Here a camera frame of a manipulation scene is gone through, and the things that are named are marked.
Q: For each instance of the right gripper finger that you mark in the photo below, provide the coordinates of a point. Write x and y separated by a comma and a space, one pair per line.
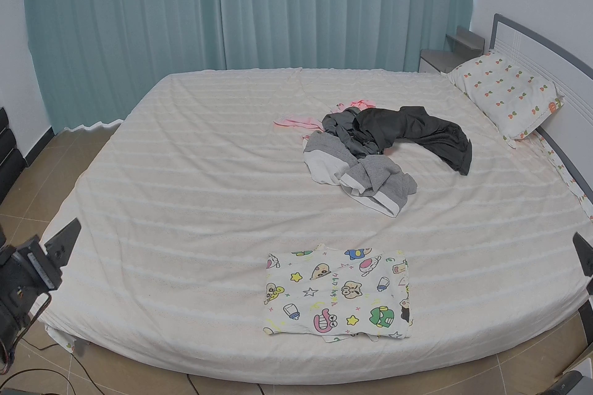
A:
584, 254

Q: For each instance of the white printed pillow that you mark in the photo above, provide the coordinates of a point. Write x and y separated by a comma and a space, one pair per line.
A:
505, 97

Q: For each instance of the dark grey garment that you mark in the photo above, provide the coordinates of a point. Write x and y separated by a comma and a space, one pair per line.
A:
340, 127

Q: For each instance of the black garment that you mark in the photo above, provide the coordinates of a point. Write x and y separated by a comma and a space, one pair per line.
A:
426, 129

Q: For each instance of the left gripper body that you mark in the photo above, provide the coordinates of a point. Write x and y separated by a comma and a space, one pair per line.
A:
28, 273

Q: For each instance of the bed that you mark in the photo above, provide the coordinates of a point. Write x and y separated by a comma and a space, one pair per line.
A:
231, 175

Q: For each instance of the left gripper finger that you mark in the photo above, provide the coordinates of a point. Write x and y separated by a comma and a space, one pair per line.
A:
62, 245

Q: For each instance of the white printed pyjama top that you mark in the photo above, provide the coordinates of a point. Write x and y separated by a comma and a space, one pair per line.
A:
333, 296

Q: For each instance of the grey bedside table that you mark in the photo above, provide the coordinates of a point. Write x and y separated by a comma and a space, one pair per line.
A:
444, 57

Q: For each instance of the pink garment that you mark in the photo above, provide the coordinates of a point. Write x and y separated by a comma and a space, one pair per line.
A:
296, 122

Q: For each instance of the black chest of drawers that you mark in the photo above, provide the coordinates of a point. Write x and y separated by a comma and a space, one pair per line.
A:
10, 152

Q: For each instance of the grey and white sweater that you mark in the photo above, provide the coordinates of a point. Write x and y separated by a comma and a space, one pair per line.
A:
370, 180

